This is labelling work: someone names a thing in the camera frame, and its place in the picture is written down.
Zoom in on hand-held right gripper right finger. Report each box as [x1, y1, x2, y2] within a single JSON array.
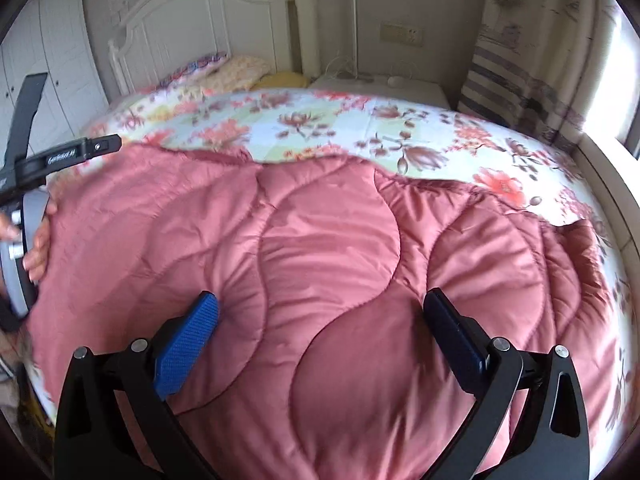
[[422, 287, 591, 480]]

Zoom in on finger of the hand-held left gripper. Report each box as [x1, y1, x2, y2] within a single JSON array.
[[0, 72, 48, 171], [0, 134, 122, 197]]

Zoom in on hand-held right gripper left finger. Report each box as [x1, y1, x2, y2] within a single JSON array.
[[52, 291, 221, 480]]

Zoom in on pink quilted jacket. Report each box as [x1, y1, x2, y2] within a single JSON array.
[[22, 142, 626, 480]]

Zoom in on person's left hand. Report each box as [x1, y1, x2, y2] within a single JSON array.
[[0, 200, 57, 283]]

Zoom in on white wardrobe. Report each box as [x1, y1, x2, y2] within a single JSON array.
[[0, 0, 108, 128]]

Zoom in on purple patterned pillow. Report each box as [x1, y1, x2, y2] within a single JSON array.
[[160, 51, 228, 83]]

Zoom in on white wooden headboard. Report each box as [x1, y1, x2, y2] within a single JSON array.
[[107, 0, 313, 96]]

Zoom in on beige floral pillow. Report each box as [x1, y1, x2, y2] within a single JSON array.
[[202, 55, 273, 92]]

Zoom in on white window sill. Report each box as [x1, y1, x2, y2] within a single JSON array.
[[575, 137, 640, 266]]

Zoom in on yellow pillow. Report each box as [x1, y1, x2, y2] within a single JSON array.
[[257, 72, 311, 90]]

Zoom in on bed with floral sheet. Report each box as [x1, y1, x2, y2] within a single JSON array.
[[20, 85, 636, 461]]

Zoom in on white nightstand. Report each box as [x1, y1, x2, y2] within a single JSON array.
[[310, 75, 451, 111]]

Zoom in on printed striped curtain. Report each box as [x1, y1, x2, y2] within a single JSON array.
[[457, 0, 617, 143]]

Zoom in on white upright pole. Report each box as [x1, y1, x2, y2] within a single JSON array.
[[349, 0, 360, 79]]

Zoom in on white cable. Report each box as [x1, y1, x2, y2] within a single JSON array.
[[322, 55, 352, 81]]

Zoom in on beige wall socket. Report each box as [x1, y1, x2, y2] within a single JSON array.
[[380, 22, 423, 45]]

